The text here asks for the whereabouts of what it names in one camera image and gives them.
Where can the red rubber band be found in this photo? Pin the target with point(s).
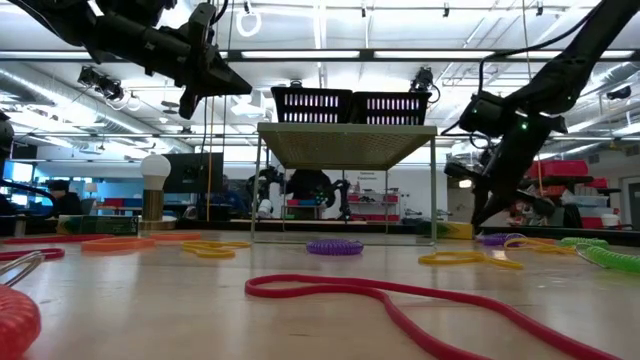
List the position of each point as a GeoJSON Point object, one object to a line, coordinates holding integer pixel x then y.
{"type": "Point", "coordinates": [50, 239]}
{"type": "Point", "coordinates": [60, 254]}
{"type": "Point", "coordinates": [248, 287]}

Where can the ceiling light strip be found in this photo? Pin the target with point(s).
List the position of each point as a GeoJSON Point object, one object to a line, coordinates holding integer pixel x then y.
{"type": "Point", "coordinates": [432, 54]}
{"type": "Point", "coordinates": [622, 54]}
{"type": "Point", "coordinates": [300, 54]}

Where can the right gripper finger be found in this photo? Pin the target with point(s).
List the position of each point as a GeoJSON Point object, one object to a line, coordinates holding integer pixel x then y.
{"type": "Point", "coordinates": [487, 192]}
{"type": "Point", "coordinates": [510, 182]}

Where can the black slotted plastic basket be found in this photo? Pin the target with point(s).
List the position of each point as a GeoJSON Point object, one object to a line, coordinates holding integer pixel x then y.
{"type": "Point", "coordinates": [361, 107]}
{"type": "Point", "coordinates": [278, 105]}

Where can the yellow rubber band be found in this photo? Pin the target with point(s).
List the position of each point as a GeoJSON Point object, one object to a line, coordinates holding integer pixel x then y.
{"type": "Point", "coordinates": [212, 254]}
{"type": "Point", "coordinates": [530, 245]}
{"type": "Point", "coordinates": [450, 258]}

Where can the black storage rack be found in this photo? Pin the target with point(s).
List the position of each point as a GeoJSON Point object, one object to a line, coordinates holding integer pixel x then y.
{"type": "Point", "coordinates": [575, 179]}

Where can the silver air duct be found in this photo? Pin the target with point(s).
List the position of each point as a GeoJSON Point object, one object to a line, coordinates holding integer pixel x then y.
{"type": "Point", "coordinates": [50, 100]}

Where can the white bulb wooden lamp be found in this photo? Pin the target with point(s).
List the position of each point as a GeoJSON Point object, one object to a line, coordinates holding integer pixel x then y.
{"type": "Point", "coordinates": [155, 170]}

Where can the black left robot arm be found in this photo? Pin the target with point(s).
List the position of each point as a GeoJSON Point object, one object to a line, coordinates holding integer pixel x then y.
{"type": "Point", "coordinates": [125, 35]}

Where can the black monitor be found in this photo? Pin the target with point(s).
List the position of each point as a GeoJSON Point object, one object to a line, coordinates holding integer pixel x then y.
{"type": "Point", "coordinates": [192, 172]}

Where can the small white table lamp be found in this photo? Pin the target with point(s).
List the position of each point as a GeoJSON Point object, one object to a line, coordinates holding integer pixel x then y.
{"type": "Point", "coordinates": [91, 188]}

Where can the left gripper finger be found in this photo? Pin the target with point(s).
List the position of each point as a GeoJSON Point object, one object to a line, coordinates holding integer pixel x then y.
{"type": "Point", "coordinates": [225, 90]}
{"type": "Point", "coordinates": [225, 70]}

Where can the red storage bin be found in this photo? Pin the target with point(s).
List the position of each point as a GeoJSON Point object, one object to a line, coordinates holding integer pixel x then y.
{"type": "Point", "coordinates": [565, 168]}

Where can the green yellow crayon box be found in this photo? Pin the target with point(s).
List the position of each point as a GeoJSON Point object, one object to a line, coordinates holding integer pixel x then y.
{"type": "Point", "coordinates": [100, 226]}

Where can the black metal table frame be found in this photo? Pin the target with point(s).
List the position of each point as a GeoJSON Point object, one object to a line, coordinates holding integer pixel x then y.
{"type": "Point", "coordinates": [550, 231]}

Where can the background black robot arm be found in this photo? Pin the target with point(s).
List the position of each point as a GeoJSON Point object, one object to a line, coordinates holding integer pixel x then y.
{"type": "Point", "coordinates": [310, 187]}

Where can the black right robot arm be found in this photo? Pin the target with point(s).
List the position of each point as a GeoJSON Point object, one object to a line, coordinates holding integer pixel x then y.
{"type": "Point", "coordinates": [575, 65]}

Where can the pale green perforated metal riser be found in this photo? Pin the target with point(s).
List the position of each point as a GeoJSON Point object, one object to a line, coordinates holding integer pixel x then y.
{"type": "Point", "coordinates": [345, 147]}

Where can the orange rubber band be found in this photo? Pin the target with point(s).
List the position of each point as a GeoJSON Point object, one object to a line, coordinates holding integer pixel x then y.
{"type": "Point", "coordinates": [175, 236]}
{"type": "Point", "coordinates": [115, 244]}

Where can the black ceiling camera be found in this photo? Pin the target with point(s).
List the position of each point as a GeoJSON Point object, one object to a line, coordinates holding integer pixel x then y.
{"type": "Point", "coordinates": [102, 85]}
{"type": "Point", "coordinates": [422, 80]}

